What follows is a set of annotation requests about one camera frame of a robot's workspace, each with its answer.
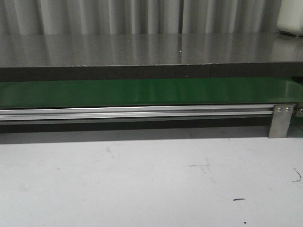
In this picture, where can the green conveyor belt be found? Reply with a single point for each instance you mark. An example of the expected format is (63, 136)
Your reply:
(120, 92)

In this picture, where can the dark grey raised platform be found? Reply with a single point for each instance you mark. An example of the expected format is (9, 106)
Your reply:
(156, 56)

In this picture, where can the grey pleated curtain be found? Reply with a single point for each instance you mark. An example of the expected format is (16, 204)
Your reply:
(87, 17)

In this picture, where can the white plastic device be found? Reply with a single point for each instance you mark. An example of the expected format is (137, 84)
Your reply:
(290, 17)

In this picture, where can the aluminium conveyor side rail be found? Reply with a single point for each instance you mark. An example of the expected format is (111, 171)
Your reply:
(123, 112)

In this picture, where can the steel conveyor support bracket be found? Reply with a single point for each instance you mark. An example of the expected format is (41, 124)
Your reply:
(281, 119)

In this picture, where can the steel end bracket with bolt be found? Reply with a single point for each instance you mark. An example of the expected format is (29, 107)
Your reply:
(299, 109)

